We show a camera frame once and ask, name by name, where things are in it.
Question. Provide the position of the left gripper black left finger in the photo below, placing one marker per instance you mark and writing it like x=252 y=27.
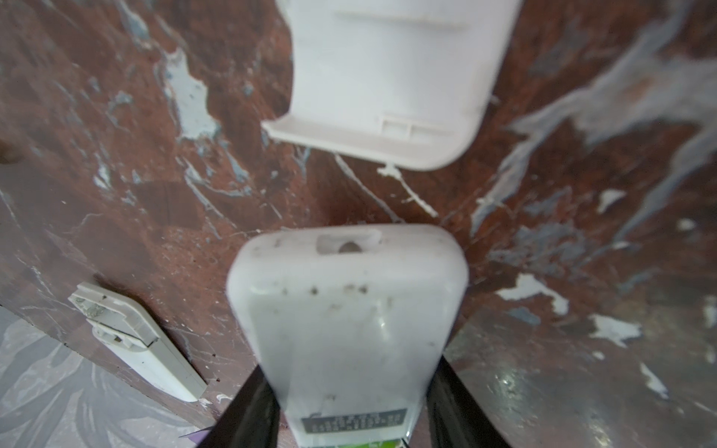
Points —
x=251 y=420

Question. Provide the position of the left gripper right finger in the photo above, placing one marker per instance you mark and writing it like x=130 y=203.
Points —
x=455 y=418

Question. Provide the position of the red white remote control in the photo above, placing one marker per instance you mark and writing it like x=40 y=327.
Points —
x=349 y=324

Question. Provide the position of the white battery cover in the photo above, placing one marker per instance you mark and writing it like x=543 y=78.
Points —
x=126 y=328
x=405 y=83

